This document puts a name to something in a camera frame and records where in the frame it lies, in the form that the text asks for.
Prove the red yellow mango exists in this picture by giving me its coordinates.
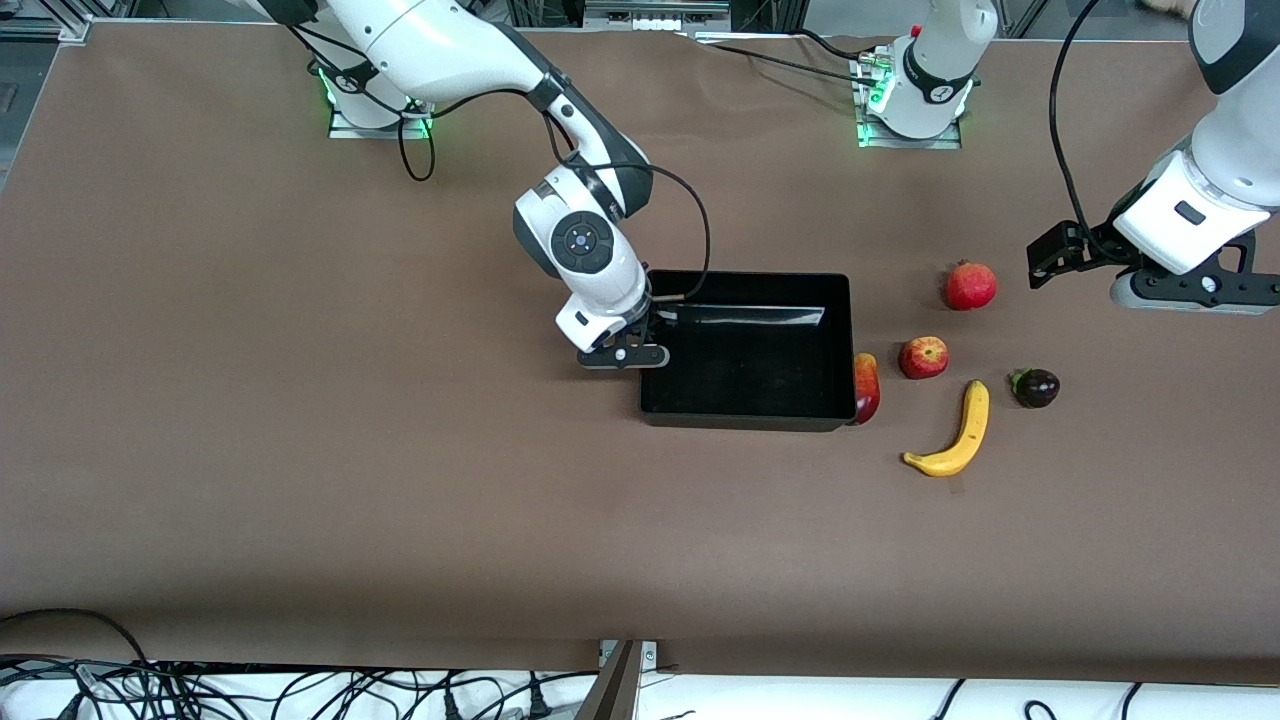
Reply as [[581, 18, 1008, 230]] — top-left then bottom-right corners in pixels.
[[853, 352, 882, 426]]

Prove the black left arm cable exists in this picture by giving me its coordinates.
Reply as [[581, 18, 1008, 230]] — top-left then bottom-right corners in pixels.
[[1048, 0, 1106, 251]]

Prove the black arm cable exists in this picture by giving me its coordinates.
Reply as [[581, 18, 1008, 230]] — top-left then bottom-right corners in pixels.
[[285, 20, 713, 301], [1048, 0, 1106, 251]]

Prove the red yellow apple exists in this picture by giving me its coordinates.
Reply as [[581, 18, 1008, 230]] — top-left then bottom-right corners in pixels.
[[898, 336, 951, 381]]

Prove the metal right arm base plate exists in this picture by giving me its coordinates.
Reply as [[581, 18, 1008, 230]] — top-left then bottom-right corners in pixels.
[[327, 68, 435, 141]]

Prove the black plastic box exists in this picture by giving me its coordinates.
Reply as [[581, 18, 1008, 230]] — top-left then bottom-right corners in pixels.
[[640, 271, 858, 433]]

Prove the red pomegranate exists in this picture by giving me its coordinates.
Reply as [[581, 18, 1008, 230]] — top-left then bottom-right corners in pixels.
[[944, 260, 999, 312]]

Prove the black table cable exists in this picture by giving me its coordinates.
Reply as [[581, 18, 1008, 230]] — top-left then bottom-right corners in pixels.
[[690, 28, 881, 86]]

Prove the grey equipment box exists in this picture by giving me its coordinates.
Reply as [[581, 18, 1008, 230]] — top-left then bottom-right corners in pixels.
[[583, 0, 738, 33]]

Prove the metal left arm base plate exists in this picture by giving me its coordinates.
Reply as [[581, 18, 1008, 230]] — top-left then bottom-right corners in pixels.
[[850, 38, 965, 152]]

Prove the aluminium frame rail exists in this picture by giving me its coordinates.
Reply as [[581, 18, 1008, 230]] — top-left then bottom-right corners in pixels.
[[0, 0, 96, 45]]

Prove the metal bracket beam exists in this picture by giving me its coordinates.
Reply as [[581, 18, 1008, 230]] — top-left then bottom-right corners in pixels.
[[575, 639, 660, 720]]

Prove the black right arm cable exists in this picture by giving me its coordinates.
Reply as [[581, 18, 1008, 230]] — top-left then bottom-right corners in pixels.
[[285, 20, 713, 301]]

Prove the yellow banana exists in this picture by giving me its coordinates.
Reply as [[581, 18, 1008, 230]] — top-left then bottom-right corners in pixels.
[[903, 379, 991, 478]]

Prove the dark purple eggplant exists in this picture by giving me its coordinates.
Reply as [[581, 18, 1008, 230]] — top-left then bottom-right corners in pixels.
[[1009, 367, 1061, 410]]

